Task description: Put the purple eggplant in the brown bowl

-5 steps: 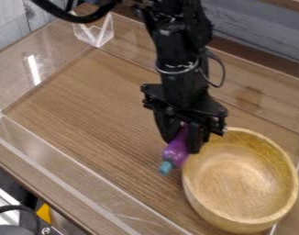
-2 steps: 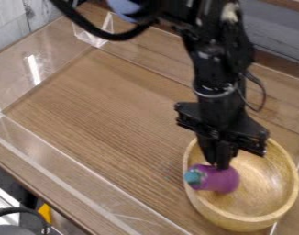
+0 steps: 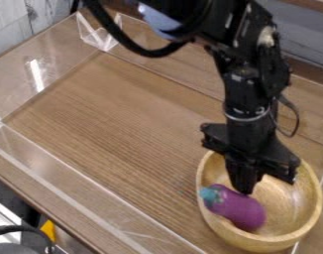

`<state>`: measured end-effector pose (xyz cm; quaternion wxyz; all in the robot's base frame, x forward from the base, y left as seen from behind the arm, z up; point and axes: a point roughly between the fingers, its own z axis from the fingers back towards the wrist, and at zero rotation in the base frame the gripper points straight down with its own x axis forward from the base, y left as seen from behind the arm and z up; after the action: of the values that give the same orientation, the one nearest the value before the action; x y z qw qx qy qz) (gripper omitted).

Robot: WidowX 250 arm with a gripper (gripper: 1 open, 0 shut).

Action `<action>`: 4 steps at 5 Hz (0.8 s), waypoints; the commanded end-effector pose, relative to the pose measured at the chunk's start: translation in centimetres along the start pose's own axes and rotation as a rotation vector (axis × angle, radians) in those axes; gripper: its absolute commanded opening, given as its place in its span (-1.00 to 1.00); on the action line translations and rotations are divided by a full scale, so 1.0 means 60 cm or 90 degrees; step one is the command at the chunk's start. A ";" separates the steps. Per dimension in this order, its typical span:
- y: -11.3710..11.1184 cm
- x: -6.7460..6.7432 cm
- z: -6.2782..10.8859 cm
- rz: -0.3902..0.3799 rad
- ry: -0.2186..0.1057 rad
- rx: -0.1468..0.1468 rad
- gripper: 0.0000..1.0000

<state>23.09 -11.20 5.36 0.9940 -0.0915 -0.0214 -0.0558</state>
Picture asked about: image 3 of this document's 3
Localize black cable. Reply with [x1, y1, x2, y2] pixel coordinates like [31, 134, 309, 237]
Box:
[0, 224, 56, 254]

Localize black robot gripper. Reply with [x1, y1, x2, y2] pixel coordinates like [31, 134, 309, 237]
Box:
[200, 110, 300, 194]

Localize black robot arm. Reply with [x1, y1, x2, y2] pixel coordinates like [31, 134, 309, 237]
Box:
[83, 0, 300, 194]

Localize clear acrylic corner bracket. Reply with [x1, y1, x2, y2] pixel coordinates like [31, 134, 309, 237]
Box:
[76, 12, 117, 53]

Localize purple toy eggplant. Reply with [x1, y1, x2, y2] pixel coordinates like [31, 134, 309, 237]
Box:
[199, 184, 265, 231]

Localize black device with yellow label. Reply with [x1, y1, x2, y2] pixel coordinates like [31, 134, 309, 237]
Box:
[0, 219, 71, 254]

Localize brown wooden bowl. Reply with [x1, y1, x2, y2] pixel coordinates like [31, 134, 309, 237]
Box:
[196, 152, 323, 253]

